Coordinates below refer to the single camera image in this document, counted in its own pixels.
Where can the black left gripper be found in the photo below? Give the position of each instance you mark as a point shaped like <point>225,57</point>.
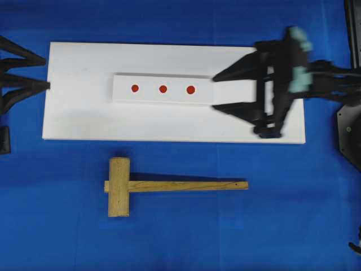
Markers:
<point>24,87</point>

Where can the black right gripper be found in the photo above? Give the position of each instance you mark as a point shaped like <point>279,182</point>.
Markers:
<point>277,54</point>

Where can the wooden mallet hammer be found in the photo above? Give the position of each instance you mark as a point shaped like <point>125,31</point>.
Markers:
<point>120,186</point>

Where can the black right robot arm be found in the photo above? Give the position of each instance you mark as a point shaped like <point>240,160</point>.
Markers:
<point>328,82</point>

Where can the white foam board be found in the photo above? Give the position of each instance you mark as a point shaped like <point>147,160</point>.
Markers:
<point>79,104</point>

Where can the white raised marker strip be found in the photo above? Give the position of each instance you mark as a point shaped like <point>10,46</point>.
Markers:
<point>162,89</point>

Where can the blue table cloth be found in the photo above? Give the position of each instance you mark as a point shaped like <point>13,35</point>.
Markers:
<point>303,202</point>

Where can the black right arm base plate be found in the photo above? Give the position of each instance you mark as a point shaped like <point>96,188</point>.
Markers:
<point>348,125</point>

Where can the black frame rail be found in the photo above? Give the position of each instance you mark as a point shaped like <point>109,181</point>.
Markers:
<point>352,13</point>

